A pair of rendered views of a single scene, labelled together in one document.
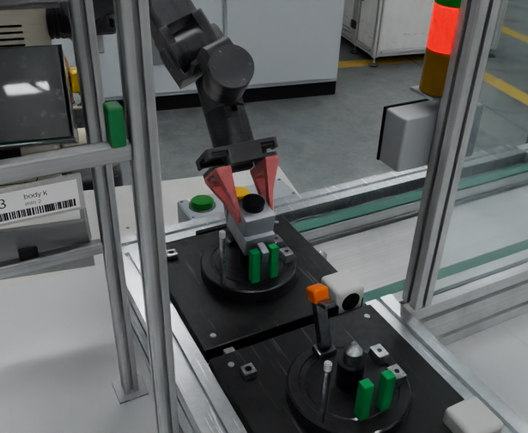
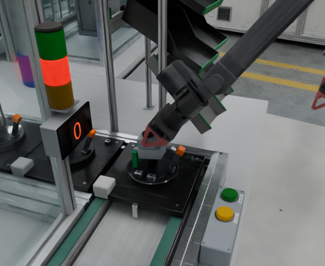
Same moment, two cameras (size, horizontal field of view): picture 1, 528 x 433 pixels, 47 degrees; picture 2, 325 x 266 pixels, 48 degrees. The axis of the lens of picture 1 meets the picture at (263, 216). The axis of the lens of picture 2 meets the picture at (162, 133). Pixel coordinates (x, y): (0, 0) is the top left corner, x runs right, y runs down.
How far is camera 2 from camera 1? 138 cm
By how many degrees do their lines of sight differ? 103
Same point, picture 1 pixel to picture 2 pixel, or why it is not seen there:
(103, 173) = (161, 65)
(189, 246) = (191, 167)
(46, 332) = not seen: hidden behind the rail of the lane
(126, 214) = (298, 217)
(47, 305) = (232, 161)
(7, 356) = (211, 144)
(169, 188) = (324, 255)
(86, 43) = (160, 16)
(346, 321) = (91, 176)
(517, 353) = not seen: outside the picture
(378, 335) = (74, 178)
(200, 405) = (114, 134)
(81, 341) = not seen: hidden behind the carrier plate
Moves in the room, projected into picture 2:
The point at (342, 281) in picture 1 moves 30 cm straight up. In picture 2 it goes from (104, 180) to (91, 72)
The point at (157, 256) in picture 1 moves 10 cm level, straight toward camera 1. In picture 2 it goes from (107, 57) to (83, 50)
